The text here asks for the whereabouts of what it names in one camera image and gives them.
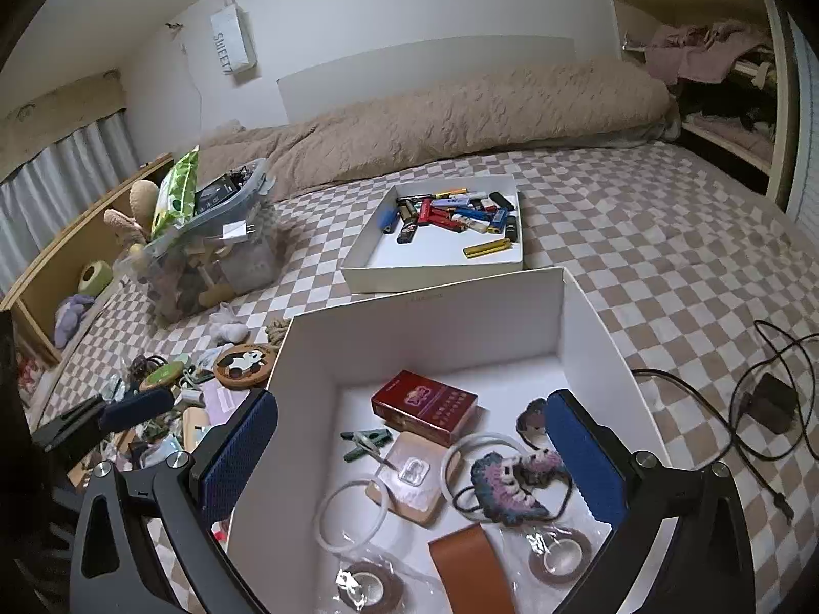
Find black power adapter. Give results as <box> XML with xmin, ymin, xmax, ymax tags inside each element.
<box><xmin>745</xmin><ymin>372</ymin><xmax>801</xmax><ymax>436</ymax></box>

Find white cloth bundle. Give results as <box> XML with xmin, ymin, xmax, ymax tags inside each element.
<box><xmin>208</xmin><ymin>302</ymin><xmax>248</xmax><ymax>343</ymax></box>

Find green tape roll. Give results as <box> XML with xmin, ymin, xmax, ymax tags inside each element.
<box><xmin>77</xmin><ymin>262</ymin><xmax>115</xmax><ymax>298</ymax></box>

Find brown leather piece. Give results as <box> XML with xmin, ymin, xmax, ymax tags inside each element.
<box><xmin>427</xmin><ymin>522</ymin><xmax>516</xmax><ymax>614</ymax></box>

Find open closet shelf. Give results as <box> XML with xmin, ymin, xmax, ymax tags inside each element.
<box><xmin>611</xmin><ymin>0</ymin><xmax>788</xmax><ymax>206</ymax></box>

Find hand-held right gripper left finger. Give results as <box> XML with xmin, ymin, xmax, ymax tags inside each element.
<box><xmin>69</xmin><ymin>389</ymin><xmax>281</xmax><ymax>614</ymax></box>

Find green wet wipes pack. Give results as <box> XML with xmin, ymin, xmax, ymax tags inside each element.
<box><xmin>150</xmin><ymin>147</ymin><xmax>201</xmax><ymax>240</ymax></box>

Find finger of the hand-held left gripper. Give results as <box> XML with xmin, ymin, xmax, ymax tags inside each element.
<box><xmin>31</xmin><ymin>387</ymin><xmax>175</xmax><ymax>462</ymax></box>

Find green round coaster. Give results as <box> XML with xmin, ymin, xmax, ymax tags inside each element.
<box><xmin>139</xmin><ymin>361</ymin><xmax>186</xmax><ymax>391</ymax></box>

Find black charger with cable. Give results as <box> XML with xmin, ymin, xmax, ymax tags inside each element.
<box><xmin>630</xmin><ymin>320</ymin><xmax>819</xmax><ymax>522</ymax></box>

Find small clear plastic packet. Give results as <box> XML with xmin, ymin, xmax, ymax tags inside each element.
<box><xmin>397</xmin><ymin>457</ymin><xmax>434</xmax><ymax>485</ymax></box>

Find white ring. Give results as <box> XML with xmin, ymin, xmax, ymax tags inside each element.
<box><xmin>313</xmin><ymin>476</ymin><xmax>391</xmax><ymax>551</ymax></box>
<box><xmin>440</xmin><ymin>433</ymin><xmax>522</xmax><ymax>513</ymax></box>

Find beige curtain valance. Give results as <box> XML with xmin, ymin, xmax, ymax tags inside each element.
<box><xmin>0</xmin><ymin>70</ymin><xmax>125</xmax><ymax>142</ymax></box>

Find purple plush toy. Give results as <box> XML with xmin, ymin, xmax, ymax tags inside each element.
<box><xmin>53</xmin><ymin>293</ymin><xmax>97</xmax><ymax>349</ymax></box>

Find pile of pink clothes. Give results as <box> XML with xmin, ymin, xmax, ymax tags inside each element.
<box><xmin>646</xmin><ymin>20</ymin><xmax>778</xmax><ymax>87</ymax></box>

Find red cigarette pack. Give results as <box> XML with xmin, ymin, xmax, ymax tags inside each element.
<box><xmin>371</xmin><ymin>369</ymin><xmax>480</xmax><ymax>447</ymax></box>

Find beige knitted plush toy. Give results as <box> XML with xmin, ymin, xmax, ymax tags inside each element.
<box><xmin>103</xmin><ymin>179</ymin><xmax>161</xmax><ymax>250</ymax></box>

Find large white cardboard box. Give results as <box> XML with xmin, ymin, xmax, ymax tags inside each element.
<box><xmin>227</xmin><ymin>267</ymin><xmax>680</xmax><ymax>614</ymax></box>

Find wooden bedside shelf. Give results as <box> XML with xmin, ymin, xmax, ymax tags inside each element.
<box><xmin>0</xmin><ymin>153</ymin><xmax>175</xmax><ymax>365</ymax></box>

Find wrapped brown tape roll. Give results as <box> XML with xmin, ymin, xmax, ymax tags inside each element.
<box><xmin>336</xmin><ymin>563</ymin><xmax>405</xmax><ymax>608</ymax></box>
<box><xmin>528</xmin><ymin>528</ymin><xmax>595</xmax><ymax>586</ymax></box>

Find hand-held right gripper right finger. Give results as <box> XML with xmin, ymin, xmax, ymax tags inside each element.
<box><xmin>545</xmin><ymin>389</ymin><xmax>756</xmax><ymax>614</ymax></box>

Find panda cork coaster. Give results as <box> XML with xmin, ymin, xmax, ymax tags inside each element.
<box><xmin>214</xmin><ymin>343</ymin><xmax>283</xmax><ymax>389</ymax></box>

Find large purple crochet piece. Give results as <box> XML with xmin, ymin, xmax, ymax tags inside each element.
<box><xmin>470</xmin><ymin>448</ymin><xmax>573</xmax><ymax>525</ymax></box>

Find white closet door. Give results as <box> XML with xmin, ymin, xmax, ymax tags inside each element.
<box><xmin>777</xmin><ymin>0</ymin><xmax>819</xmax><ymax>225</ymax></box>

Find square light wooden coaster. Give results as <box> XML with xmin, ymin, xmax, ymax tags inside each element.
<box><xmin>363</xmin><ymin>431</ymin><xmax>457</xmax><ymax>529</ymax></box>

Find grey curtain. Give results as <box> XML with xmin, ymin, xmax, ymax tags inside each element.
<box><xmin>0</xmin><ymin>112</ymin><xmax>138</xmax><ymax>298</ymax></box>

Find green clothespin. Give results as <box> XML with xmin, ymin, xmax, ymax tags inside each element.
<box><xmin>340</xmin><ymin>427</ymin><xmax>393</xmax><ymax>465</ymax></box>

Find clear plastic storage bin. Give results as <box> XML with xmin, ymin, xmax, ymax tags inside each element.
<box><xmin>124</xmin><ymin>157</ymin><xmax>279</xmax><ymax>327</ymax></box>

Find shallow white box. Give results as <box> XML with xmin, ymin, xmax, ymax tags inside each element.
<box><xmin>339</xmin><ymin>174</ymin><xmax>527</xmax><ymax>295</ymax></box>

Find white hanging bag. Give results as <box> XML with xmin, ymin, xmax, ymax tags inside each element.
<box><xmin>210</xmin><ymin>0</ymin><xmax>258</xmax><ymax>81</ymax></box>

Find pile of colourful lighters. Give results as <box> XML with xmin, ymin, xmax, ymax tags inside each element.
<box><xmin>377</xmin><ymin>188</ymin><xmax>518</xmax><ymax>260</ymax></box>

